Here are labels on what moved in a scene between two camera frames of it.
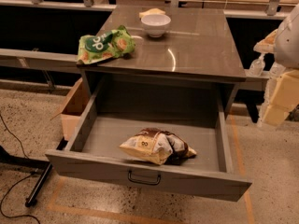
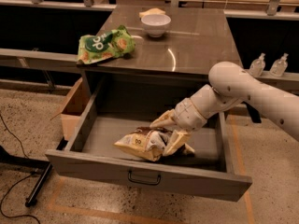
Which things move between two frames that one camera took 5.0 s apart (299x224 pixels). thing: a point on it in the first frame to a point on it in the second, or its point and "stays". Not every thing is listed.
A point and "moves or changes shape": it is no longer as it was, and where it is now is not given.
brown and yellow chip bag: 159,147 moves or changes shape
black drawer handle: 143,182 stays
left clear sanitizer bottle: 258,65 stays
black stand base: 33,163 stays
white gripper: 288,44 to 188,115
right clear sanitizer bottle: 277,70 stays
